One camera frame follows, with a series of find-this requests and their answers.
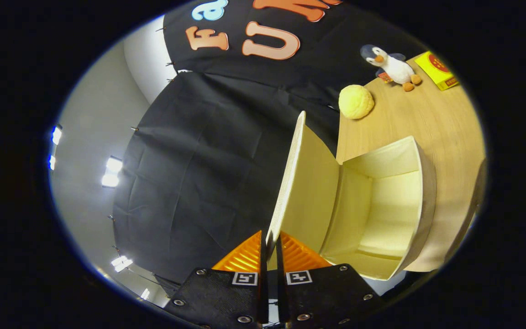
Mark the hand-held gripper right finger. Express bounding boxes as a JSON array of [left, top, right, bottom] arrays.
[[276, 232, 382, 327]]

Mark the beige fabric storage box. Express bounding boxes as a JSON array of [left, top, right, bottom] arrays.
[[265, 111, 437, 281]]

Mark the yellow book with red circle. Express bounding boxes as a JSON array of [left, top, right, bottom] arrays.
[[415, 51, 460, 91]]

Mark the penguin plush toy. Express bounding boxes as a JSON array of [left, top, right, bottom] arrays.
[[360, 44, 422, 92]]

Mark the black backdrop cloth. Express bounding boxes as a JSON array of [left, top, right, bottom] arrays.
[[112, 0, 428, 284]]

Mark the yellow round bread toy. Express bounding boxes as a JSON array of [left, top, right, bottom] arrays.
[[338, 85, 375, 120]]

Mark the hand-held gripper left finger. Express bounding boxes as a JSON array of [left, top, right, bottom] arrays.
[[165, 231, 268, 327]]

